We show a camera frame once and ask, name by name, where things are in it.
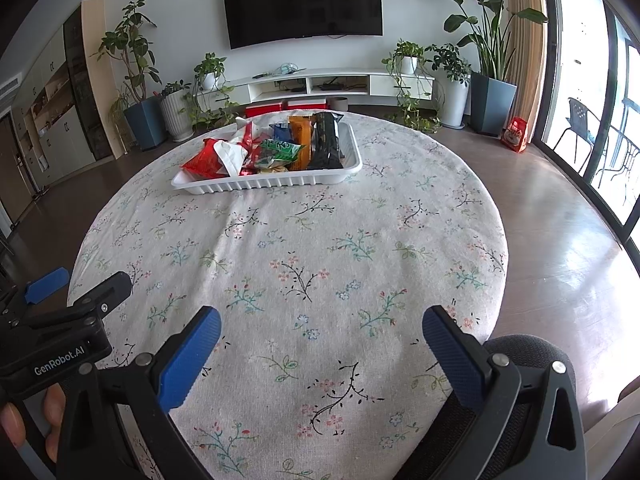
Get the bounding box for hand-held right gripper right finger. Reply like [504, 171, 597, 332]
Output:
[421, 305, 588, 480]

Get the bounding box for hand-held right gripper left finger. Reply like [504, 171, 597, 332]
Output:
[50, 305, 223, 480]

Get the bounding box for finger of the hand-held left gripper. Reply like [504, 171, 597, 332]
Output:
[0, 267, 71, 331]
[27, 271, 133, 330]

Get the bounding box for white and red snack packet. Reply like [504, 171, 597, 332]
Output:
[212, 116, 261, 177]

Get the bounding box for white plastic tray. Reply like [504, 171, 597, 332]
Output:
[171, 121, 363, 196]

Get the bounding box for green snack packet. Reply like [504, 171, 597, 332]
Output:
[252, 137, 307, 168]

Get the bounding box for black snack packet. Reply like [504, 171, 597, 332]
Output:
[306, 111, 346, 171]

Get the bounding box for orange snack packet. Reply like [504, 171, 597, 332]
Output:
[288, 115, 315, 171]

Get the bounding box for person's left hand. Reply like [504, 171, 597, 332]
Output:
[0, 385, 68, 465]

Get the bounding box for grey office chair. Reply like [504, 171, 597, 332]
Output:
[395, 335, 576, 480]

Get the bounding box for tall plant in blue pot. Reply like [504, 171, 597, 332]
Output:
[90, 0, 168, 152]

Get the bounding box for beige sofa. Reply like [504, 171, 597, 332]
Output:
[582, 375, 640, 480]

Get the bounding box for plant in ribbed white pot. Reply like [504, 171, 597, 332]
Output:
[159, 80, 196, 142]

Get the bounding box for red bag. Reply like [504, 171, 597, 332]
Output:
[501, 116, 528, 153]

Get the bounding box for vine plant in white pot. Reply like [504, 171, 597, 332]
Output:
[182, 52, 241, 133]
[381, 39, 443, 133]

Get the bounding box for bushy plant in tall white pot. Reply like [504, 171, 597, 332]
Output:
[425, 42, 472, 128]

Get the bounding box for large-leaf plant in grey pot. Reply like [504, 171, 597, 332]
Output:
[415, 0, 549, 136]

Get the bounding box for balcony table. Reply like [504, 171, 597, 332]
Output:
[595, 125, 640, 191]

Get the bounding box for black balcony chair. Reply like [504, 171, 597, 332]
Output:
[552, 97, 611, 173]

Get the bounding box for white TV cabinet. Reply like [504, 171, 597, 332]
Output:
[220, 66, 435, 106]

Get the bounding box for black-framed glass door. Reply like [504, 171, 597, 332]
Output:
[530, 0, 640, 251]

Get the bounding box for beige curtain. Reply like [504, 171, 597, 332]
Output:
[505, 0, 548, 136]

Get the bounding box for wall cabinets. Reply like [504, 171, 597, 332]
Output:
[0, 7, 118, 201]

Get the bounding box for wall television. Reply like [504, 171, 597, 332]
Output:
[221, 0, 385, 51]

